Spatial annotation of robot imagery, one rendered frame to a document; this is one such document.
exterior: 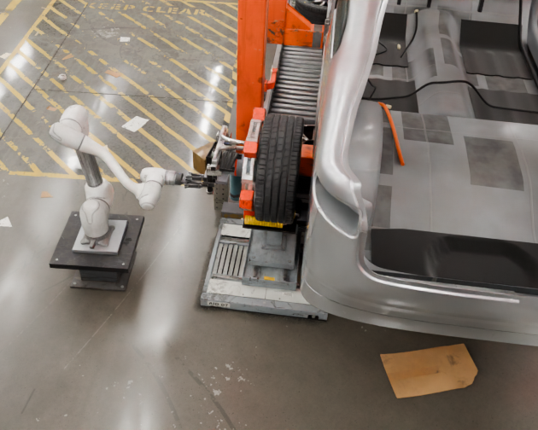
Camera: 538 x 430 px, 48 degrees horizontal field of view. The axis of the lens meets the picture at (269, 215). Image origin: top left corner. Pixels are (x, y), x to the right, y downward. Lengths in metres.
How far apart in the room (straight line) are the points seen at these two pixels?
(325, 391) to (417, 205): 1.21
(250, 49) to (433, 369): 2.23
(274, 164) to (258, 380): 1.28
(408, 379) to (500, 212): 1.13
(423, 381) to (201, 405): 1.32
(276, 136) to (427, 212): 0.95
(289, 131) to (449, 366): 1.74
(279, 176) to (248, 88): 0.73
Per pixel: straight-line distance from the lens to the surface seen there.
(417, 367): 3.94
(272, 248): 4.11
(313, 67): 6.11
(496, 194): 3.66
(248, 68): 3.84
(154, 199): 3.59
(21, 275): 4.48
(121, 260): 3.99
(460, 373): 4.00
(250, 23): 3.71
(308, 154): 4.19
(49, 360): 3.97
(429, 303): 2.79
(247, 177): 3.49
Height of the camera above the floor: 3.15
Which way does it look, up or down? 42 degrees down
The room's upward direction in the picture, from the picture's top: 4 degrees clockwise
